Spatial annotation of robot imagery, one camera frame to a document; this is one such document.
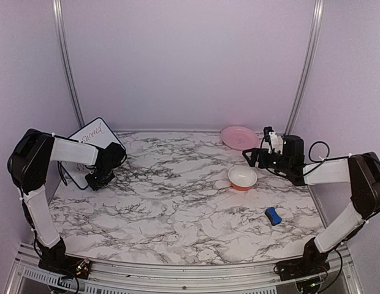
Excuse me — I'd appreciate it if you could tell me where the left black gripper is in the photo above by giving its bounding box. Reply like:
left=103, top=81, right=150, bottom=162
left=85, top=165, right=115, bottom=191

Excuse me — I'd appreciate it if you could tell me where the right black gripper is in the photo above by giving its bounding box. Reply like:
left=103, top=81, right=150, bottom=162
left=241, top=148, right=291, bottom=174

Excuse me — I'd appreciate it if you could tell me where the small blue-framed whiteboard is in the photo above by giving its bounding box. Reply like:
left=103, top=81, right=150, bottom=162
left=57, top=118, right=125, bottom=190

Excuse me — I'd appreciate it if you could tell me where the blue whiteboard eraser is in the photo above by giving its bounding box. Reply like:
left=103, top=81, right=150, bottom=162
left=265, top=207, right=282, bottom=226

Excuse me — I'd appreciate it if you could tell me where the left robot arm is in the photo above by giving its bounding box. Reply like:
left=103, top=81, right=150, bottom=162
left=7, top=129, right=127, bottom=273

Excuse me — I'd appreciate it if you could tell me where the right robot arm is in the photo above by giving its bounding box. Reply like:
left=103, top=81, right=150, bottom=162
left=242, top=132, right=380, bottom=274

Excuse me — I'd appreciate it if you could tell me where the orange and white bowl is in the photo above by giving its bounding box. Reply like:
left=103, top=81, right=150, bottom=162
left=228, top=165, right=258, bottom=191

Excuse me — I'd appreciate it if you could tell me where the pink plate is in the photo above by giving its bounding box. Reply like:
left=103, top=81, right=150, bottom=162
left=221, top=126, right=259, bottom=151

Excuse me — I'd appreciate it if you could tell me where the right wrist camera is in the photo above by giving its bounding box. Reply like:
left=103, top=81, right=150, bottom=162
left=263, top=126, right=284, bottom=154

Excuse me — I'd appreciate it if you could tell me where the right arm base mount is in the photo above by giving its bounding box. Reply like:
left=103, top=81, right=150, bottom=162
left=273, top=258, right=330, bottom=281

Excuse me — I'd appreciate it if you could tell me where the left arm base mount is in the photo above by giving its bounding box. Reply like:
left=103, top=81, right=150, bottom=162
left=38, top=255, right=92, bottom=279

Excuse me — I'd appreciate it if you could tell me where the front aluminium rail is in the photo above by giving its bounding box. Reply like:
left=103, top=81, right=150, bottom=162
left=4, top=243, right=363, bottom=293

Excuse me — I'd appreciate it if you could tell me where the left aluminium frame post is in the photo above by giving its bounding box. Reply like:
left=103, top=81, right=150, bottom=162
left=52, top=0, right=85, bottom=127

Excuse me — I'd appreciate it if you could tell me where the aluminium frame post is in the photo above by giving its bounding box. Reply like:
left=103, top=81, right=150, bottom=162
left=284, top=0, right=325, bottom=134
left=52, top=0, right=85, bottom=127

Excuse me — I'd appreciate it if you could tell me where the right aluminium frame post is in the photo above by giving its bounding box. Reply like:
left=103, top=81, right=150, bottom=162
left=284, top=0, right=325, bottom=134

